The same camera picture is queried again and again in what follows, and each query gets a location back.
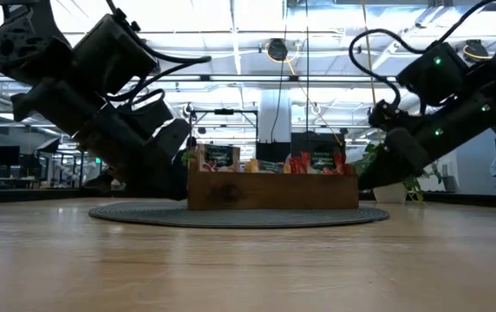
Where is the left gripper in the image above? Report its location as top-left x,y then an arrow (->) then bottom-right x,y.
74,99 -> 193,202

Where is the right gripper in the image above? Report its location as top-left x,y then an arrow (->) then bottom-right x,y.
357,98 -> 439,192

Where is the yellow mango tea packet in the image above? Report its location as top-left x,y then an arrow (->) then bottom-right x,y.
245,158 -> 293,174

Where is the brown wooden tea box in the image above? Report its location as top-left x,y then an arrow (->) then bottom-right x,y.
186,164 -> 361,211

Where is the green plant in white pot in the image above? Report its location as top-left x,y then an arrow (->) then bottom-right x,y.
354,142 -> 444,205

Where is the round grey woven placemat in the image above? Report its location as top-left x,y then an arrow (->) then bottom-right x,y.
87,198 -> 391,230

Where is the long ceiling light strip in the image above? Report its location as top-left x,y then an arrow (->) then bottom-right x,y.
0,74 -> 401,84

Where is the black studio lamp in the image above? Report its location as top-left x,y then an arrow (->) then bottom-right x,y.
35,137 -> 62,154

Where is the black computer monitor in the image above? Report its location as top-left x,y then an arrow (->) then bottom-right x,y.
0,145 -> 22,166

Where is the black gantry frame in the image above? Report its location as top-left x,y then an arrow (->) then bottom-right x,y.
186,107 -> 260,153

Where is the yellow hanging cable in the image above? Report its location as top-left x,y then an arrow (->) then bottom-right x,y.
360,0 -> 382,144

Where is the black hanging cable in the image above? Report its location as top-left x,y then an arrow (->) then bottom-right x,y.
303,0 -> 311,133

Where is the black ceiling cable reel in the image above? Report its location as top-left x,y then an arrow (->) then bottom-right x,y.
266,37 -> 290,62
463,38 -> 491,62

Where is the black aluminium table frame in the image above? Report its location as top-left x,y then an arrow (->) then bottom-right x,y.
0,186 -> 496,210

